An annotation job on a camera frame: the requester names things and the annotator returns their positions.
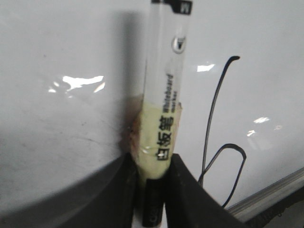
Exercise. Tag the grey aluminium whiteboard tray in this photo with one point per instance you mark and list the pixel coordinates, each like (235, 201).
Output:
(267, 197)

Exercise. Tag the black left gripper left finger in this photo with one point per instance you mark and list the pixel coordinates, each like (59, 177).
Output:
(104, 199)

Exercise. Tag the white black whiteboard marker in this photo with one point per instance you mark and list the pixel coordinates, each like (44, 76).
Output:
(166, 44)

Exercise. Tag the white whiteboard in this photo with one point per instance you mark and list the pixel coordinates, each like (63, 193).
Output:
(70, 70)

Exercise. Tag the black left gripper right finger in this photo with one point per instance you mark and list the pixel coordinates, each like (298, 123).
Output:
(188, 205)

